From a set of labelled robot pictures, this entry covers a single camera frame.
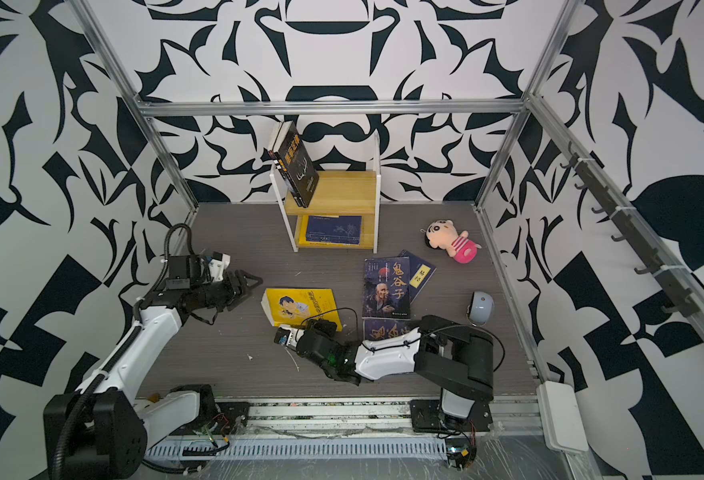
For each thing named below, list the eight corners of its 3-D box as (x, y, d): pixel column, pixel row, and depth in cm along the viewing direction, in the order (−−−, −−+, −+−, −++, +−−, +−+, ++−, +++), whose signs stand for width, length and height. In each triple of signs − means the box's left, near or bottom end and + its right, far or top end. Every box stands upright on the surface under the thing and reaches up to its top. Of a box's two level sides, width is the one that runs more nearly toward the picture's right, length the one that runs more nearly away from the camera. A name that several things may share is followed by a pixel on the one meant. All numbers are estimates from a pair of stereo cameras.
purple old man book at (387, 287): (362, 317, 92) (362, 313, 90) (361, 261, 105) (361, 257, 103) (415, 317, 92) (416, 313, 90) (407, 261, 105) (408, 257, 103)
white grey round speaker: (464, 323, 92) (473, 310, 85) (466, 304, 96) (475, 289, 89) (482, 329, 91) (494, 316, 83) (484, 309, 95) (495, 295, 87)
